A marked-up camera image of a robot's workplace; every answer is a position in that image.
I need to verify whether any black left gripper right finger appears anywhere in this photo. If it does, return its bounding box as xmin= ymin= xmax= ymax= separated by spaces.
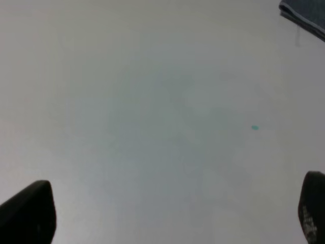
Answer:
xmin=298 ymin=171 xmax=324 ymax=244

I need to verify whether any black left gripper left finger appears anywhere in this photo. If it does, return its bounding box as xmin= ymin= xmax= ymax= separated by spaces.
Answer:
xmin=1 ymin=180 xmax=56 ymax=243

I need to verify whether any grey towel with orange stripes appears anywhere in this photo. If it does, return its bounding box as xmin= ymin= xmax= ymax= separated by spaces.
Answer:
xmin=279 ymin=0 xmax=324 ymax=41

